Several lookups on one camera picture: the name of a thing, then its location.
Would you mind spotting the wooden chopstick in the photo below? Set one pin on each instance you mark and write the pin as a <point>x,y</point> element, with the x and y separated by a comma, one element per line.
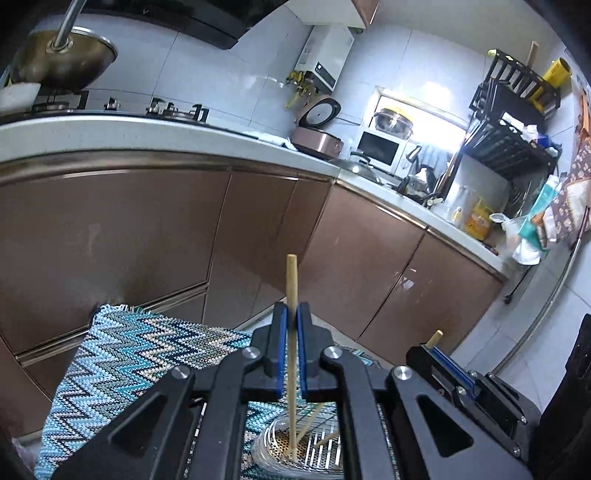
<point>311,424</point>
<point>292,286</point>
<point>435,338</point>
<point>328,439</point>

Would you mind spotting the white microwave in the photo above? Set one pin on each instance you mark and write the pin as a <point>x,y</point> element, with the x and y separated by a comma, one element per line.
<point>378,150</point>

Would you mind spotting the yellow bottle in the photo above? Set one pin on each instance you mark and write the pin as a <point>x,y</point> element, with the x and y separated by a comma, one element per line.
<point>478,221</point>

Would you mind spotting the wooden cutting board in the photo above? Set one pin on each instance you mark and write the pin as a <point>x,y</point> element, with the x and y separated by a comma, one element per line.
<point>450,175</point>

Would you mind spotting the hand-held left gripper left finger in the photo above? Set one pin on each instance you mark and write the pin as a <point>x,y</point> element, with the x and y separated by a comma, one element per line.
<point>281,360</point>

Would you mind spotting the yellow gas valve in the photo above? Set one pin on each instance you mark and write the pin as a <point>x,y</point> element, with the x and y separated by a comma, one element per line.
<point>300,85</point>

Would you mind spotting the brown rice cooker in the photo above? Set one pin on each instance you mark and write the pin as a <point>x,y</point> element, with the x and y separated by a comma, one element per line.
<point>318,138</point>

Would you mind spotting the steel pipe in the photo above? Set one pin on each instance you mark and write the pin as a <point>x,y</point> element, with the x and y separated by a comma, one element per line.
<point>549,300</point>

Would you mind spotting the teal and white packet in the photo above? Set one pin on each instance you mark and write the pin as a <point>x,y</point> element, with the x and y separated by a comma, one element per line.
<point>538,217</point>

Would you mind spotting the black gas stove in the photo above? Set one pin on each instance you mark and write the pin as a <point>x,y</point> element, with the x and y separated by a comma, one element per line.
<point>115,110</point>

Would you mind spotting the steel pot with yellow lid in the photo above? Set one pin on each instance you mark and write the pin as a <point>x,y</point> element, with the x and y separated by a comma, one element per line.
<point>392,121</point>

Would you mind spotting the brown wall cabinet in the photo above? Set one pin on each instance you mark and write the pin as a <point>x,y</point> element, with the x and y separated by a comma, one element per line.
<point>364,11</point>

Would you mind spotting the brown patterned cloth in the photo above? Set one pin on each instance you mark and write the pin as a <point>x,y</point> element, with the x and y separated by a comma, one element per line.
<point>575,184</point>

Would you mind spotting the window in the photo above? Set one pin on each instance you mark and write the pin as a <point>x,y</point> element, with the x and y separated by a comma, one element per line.
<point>429,99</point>

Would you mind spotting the steel kettle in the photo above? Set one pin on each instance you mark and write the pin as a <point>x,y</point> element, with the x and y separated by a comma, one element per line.
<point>418,177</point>

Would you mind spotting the black power plug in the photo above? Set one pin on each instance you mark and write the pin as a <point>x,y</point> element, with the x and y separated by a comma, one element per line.
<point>509,297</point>

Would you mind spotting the clear plastic jug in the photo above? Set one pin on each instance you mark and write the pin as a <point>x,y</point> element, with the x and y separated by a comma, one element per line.
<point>461,201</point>

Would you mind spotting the dish cloth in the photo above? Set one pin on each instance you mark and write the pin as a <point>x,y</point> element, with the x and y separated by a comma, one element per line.
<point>270,140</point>

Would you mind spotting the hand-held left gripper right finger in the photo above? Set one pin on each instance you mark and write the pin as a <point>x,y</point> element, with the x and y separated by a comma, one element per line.
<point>302,360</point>

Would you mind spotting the white water heater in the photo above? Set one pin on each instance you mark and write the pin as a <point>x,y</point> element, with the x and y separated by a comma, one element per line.
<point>325,55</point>

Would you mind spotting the black dish rack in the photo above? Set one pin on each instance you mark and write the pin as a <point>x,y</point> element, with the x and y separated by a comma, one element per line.
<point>503,143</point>

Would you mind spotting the steel pot lid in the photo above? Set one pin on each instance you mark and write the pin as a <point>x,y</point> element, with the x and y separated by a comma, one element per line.
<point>362,168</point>

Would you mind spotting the yellow cup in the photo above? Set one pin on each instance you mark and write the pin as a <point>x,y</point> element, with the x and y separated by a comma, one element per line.
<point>556,71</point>

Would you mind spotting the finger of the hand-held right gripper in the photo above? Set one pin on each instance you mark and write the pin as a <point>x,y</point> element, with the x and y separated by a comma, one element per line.
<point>429,369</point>
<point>461,376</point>

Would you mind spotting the black range hood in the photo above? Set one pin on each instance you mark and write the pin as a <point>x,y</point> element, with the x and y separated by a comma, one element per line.
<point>184,18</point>

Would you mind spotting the zigzag knitted mat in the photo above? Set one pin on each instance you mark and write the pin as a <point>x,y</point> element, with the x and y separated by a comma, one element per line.
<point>138,350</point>

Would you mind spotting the brown kitchen counter cabinet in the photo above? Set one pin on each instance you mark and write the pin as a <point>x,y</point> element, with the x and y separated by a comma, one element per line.
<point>115,230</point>

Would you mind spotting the person's right forearm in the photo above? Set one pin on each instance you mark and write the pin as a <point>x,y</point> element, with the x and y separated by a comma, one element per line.
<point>572,392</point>

